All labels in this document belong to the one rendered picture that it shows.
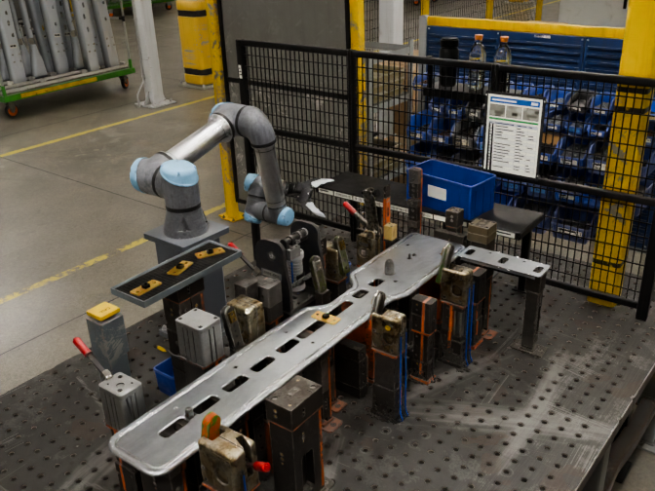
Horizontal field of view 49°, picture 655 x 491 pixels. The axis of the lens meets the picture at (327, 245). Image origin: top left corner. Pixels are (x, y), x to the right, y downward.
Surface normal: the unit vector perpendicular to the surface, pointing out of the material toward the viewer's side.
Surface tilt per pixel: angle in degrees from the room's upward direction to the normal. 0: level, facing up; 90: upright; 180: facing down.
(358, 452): 0
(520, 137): 90
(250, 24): 90
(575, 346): 0
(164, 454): 0
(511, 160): 90
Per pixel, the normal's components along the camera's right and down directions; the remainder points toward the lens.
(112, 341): 0.80, 0.23
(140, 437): -0.04, -0.91
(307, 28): -0.62, 0.37
